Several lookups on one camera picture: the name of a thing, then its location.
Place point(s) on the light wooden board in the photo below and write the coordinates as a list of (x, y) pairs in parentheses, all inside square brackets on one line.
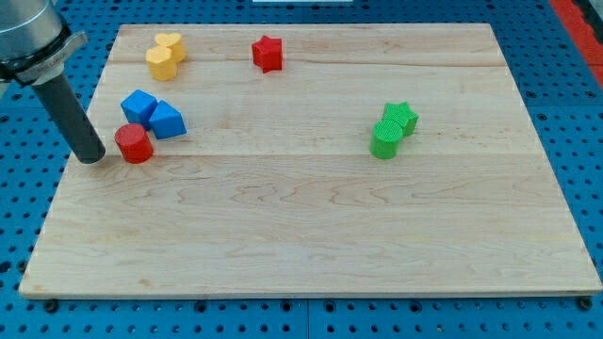
[(274, 193)]

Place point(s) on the yellow heart block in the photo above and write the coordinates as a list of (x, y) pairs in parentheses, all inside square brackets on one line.
[(173, 41)]

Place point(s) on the green cylinder block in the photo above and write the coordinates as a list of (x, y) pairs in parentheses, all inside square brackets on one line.
[(385, 140)]

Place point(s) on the blue triangle block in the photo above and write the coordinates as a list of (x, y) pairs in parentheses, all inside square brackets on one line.
[(166, 121)]

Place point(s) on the red cylinder block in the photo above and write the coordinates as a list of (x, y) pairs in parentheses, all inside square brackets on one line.
[(134, 143)]

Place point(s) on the blue cube block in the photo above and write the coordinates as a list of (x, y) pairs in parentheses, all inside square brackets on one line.
[(138, 108)]

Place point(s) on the red star block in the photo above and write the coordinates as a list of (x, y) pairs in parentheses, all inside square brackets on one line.
[(268, 54)]

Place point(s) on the green star block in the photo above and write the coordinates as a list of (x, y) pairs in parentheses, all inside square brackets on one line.
[(403, 115)]

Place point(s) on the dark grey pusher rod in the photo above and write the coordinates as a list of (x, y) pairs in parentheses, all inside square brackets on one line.
[(64, 108)]

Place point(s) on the yellow hexagon block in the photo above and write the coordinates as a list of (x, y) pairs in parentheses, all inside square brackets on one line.
[(160, 63)]

